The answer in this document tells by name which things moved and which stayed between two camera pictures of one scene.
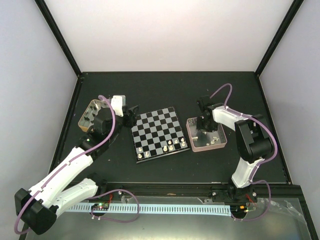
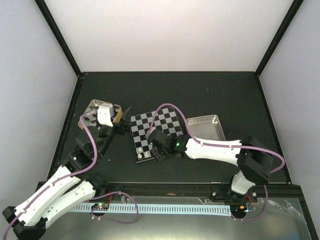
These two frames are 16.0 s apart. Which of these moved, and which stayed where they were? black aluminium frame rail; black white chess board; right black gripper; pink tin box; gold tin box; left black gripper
Moved: left black gripper; right black gripper
Stayed: black aluminium frame rail; gold tin box; pink tin box; black white chess board
